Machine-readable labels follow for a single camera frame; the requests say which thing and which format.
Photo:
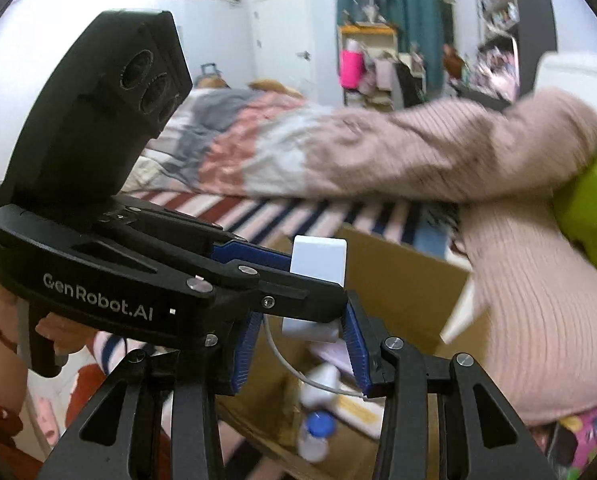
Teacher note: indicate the white headboard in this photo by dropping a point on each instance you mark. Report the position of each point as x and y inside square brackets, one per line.
[568, 72]

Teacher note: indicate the bright pink bag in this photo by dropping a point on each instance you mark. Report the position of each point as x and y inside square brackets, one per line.
[353, 67]

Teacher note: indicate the green plush toy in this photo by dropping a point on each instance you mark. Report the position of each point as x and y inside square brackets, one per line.
[593, 210]

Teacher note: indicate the cluttered desk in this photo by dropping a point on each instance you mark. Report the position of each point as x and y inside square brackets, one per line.
[483, 97]

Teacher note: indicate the brown round object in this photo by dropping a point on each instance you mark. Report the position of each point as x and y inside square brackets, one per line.
[453, 62]

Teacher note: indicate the teal curtain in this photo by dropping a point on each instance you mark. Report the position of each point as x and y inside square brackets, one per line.
[408, 5]

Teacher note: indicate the pink patterned cloth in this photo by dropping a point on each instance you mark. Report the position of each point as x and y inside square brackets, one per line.
[588, 435]

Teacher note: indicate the white bottle with blue cap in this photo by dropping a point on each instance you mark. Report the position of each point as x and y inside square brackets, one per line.
[318, 432]

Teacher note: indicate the yellow shelf rack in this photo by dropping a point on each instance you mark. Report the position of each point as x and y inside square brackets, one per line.
[368, 31]

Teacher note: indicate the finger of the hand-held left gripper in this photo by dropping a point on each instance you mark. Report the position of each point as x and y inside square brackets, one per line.
[253, 257]
[298, 297]

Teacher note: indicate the striped bed blanket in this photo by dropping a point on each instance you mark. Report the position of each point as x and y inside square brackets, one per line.
[258, 212]

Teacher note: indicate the white door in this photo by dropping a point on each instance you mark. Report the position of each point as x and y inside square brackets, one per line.
[281, 35]

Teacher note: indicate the grey bookshelf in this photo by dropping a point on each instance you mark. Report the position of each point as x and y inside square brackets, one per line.
[528, 10]

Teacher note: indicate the brown cardboard box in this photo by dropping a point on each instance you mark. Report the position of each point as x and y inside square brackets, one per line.
[403, 285]

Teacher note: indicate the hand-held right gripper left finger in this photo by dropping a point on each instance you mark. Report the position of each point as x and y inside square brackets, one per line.
[243, 355]

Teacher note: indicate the pink knitted sweater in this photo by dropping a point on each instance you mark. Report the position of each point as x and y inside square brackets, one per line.
[528, 310]

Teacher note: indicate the glass display case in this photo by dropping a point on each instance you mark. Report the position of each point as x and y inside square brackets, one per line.
[368, 5]

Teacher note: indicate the white pump bottle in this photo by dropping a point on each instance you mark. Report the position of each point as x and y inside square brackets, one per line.
[321, 382]

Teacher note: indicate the brown plush toy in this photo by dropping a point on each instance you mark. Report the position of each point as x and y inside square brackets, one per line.
[273, 87]
[213, 82]

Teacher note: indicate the purple box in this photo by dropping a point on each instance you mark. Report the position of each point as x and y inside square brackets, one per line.
[331, 357]

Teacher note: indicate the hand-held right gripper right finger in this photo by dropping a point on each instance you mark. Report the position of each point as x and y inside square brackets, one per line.
[357, 355]

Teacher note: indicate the pink slipper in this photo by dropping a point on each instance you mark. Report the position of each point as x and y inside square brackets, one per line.
[46, 420]

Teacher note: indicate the white box with yellow label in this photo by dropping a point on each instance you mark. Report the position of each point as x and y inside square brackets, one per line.
[361, 410]

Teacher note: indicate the pink grey striped duvet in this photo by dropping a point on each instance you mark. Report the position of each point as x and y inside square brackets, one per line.
[328, 145]

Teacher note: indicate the person's left hand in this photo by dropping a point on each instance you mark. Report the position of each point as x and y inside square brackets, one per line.
[63, 335]

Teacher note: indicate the white charger block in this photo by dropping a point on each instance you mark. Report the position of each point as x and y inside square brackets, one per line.
[318, 260]

